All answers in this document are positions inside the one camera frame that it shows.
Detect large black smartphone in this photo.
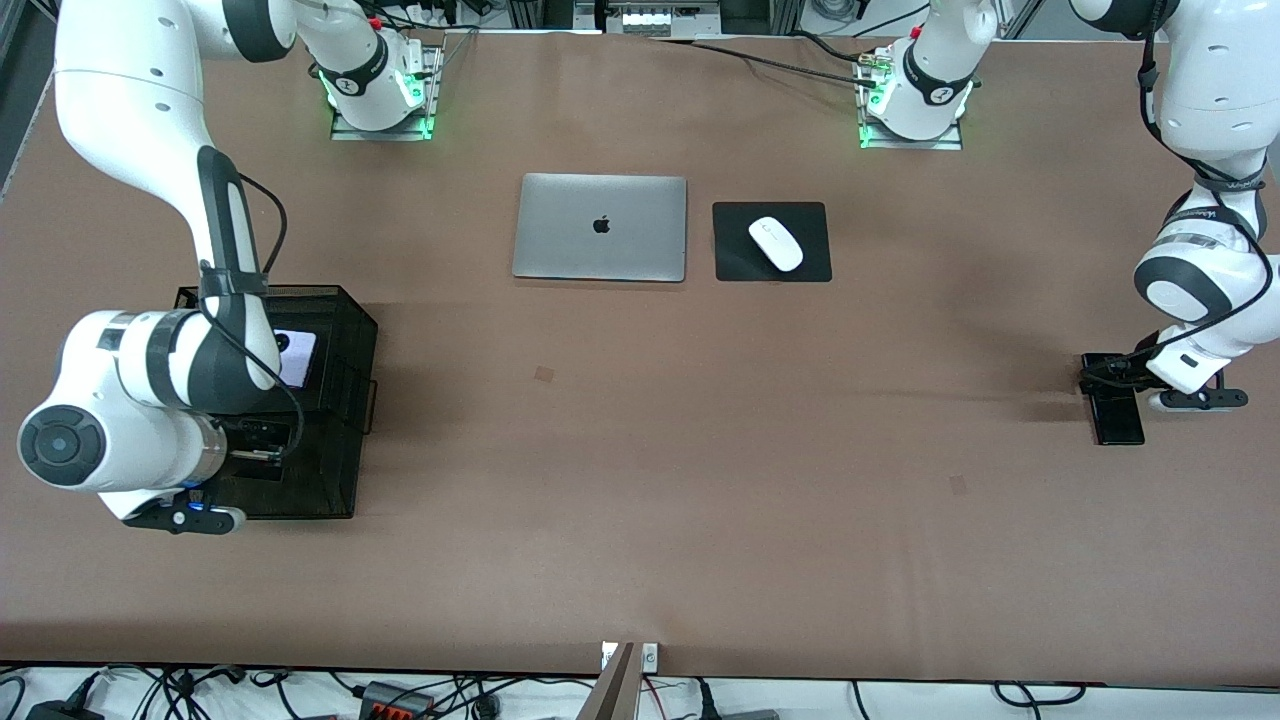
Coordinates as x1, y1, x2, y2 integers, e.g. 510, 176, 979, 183
1080, 352, 1147, 447

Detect lilac flip phone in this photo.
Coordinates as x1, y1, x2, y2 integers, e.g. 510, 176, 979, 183
272, 330, 318, 391

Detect black mesh two-tier tray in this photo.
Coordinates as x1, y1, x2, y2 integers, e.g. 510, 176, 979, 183
150, 284, 380, 521

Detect black power strip orange switches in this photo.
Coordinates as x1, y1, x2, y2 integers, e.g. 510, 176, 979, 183
358, 681, 437, 720

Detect white computer mouse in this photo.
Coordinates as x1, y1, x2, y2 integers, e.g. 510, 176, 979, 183
748, 216, 805, 273

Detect silver closed laptop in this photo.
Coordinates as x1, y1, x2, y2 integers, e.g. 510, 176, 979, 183
512, 173, 689, 284

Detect black mouse pad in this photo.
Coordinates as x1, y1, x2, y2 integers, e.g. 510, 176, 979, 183
712, 201, 833, 284

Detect grey profile beam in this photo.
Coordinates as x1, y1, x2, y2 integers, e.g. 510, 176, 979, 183
578, 640, 638, 720

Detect white power strip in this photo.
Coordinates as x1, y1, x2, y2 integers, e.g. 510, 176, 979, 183
605, 5, 696, 36

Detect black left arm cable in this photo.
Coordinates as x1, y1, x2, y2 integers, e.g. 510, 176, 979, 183
1080, 0, 1276, 389

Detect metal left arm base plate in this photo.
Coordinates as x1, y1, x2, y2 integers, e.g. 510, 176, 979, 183
858, 45, 964, 152

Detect black looped floor cable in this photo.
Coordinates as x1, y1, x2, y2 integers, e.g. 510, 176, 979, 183
993, 682, 1088, 707

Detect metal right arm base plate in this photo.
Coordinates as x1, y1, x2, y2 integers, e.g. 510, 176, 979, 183
330, 45, 443, 141

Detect short black table cable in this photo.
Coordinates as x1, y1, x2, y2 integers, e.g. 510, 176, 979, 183
790, 30, 873, 63

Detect long black table cable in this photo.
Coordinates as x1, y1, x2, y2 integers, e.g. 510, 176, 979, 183
650, 36, 881, 89

